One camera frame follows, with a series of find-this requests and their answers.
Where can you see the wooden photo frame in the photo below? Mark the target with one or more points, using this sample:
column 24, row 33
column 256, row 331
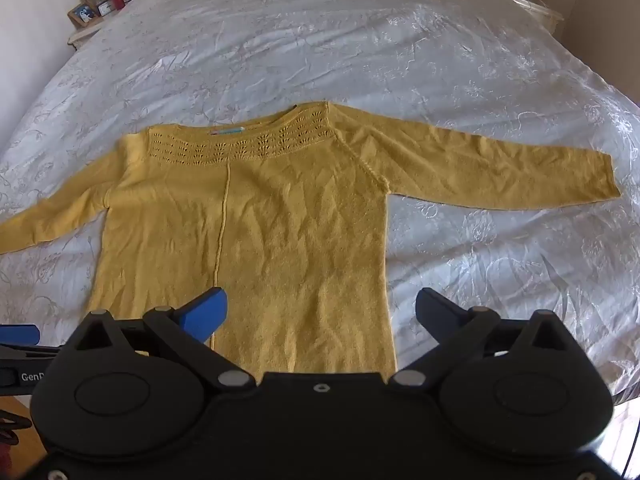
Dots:
column 84, row 13

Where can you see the white embroidered bedspread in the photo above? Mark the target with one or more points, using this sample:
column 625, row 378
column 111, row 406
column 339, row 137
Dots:
column 350, row 45

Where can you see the yellow knit sweater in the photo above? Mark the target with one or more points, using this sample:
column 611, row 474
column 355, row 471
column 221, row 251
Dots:
column 280, row 240

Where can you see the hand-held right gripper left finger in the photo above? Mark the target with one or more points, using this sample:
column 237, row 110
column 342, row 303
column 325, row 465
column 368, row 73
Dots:
column 202, row 310

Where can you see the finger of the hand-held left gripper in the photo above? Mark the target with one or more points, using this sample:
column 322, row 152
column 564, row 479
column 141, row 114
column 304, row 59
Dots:
column 20, row 333

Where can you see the small white photo frame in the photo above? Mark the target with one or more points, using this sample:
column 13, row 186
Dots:
column 105, row 7

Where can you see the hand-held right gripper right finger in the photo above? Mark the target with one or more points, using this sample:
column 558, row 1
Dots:
column 440, row 312

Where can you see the cream nightstand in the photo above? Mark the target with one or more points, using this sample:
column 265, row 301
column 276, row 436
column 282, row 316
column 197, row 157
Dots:
column 535, row 7
column 82, row 35

